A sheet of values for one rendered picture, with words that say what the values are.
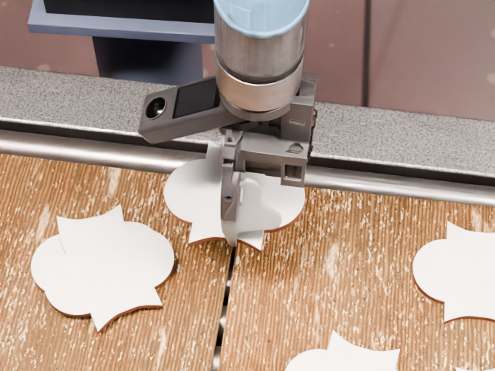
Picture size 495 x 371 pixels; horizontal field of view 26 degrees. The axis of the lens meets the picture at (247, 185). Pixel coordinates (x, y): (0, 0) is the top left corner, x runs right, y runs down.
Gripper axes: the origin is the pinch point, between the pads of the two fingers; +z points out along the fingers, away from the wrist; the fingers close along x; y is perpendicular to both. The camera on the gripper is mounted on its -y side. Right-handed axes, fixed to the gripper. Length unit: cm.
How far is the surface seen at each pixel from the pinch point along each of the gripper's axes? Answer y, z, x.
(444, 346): 24.2, 11.9, -8.4
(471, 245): 26.4, 11.1, 3.9
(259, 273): 3.2, 12.2, -2.7
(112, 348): -11.2, 12.3, -14.0
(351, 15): 11, 106, 117
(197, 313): -2.9, 12.2, -8.6
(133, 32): -19.5, 19.6, 35.0
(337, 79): 9, 106, 97
